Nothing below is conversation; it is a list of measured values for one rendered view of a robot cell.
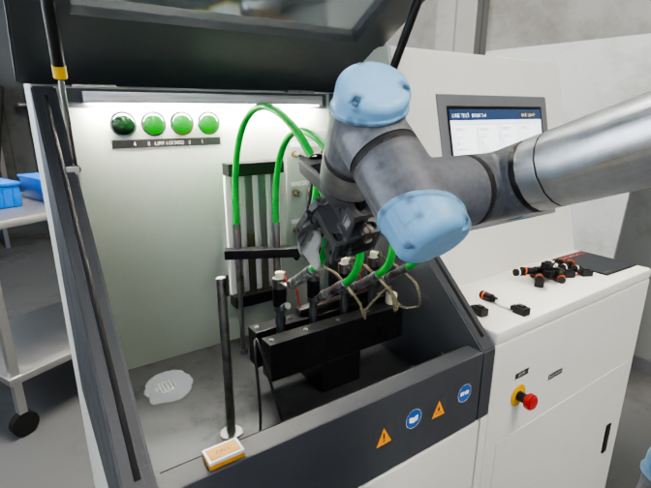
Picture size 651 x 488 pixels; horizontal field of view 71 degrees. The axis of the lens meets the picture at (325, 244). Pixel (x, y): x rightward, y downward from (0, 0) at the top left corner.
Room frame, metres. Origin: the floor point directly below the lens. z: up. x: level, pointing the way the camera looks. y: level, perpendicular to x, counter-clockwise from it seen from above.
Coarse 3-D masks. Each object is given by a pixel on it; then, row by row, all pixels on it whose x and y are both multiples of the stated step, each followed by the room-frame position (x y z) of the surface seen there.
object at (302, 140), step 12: (252, 108) 0.89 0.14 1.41; (264, 108) 0.85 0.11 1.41; (276, 108) 0.82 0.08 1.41; (288, 120) 0.78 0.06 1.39; (240, 132) 0.95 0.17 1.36; (300, 132) 0.76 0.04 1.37; (240, 144) 0.97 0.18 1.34; (300, 144) 0.74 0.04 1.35; (324, 240) 0.69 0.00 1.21; (324, 252) 0.69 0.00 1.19
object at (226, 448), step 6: (222, 444) 0.52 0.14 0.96; (228, 444) 0.52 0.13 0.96; (234, 444) 0.52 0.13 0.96; (210, 450) 0.51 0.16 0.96; (216, 450) 0.51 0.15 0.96; (222, 450) 0.51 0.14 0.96; (228, 450) 0.51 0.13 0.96; (234, 450) 0.51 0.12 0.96; (210, 456) 0.50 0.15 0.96; (216, 456) 0.50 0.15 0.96; (222, 456) 0.50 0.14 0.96; (234, 456) 0.51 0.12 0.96; (240, 456) 0.51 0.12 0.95; (222, 462) 0.50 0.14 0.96; (228, 462) 0.50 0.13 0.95; (210, 468) 0.49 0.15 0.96; (216, 468) 0.49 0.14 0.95
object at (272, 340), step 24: (336, 312) 0.93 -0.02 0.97; (360, 312) 0.91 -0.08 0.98; (384, 312) 0.92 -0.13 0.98; (264, 336) 0.83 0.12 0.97; (288, 336) 0.80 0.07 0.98; (312, 336) 0.82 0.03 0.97; (336, 336) 0.85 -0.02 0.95; (360, 336) 0.89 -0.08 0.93; (384, 336) 0.93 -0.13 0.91; (288, 360) 0.79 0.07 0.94; (312, 360) 0.82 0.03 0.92; (336, 360) 0.85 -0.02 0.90; (336, 384) 0.85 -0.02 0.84
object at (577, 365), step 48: (384, 48) 1.13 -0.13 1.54; (432, 96) 1.16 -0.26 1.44; (528, 96) 1.39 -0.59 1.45; (432, 144) 1.13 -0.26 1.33; (480, 240) 1.16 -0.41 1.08; (528, 240) 1.27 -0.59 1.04; (528, 336) 0.88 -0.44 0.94; (576, 336) 1.00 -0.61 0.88; (624, 336) 1.15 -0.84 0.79; (528, 384) 0.89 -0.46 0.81; (576, 384) 1.02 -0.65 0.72; (624, 384) 1.19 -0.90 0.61; (528, 432) 0.91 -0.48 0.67; (576, 432) 1.05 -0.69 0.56; (480, 480) 0.82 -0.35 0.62; (528, 480) 0.93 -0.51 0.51; (576, 480) 1.08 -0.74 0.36
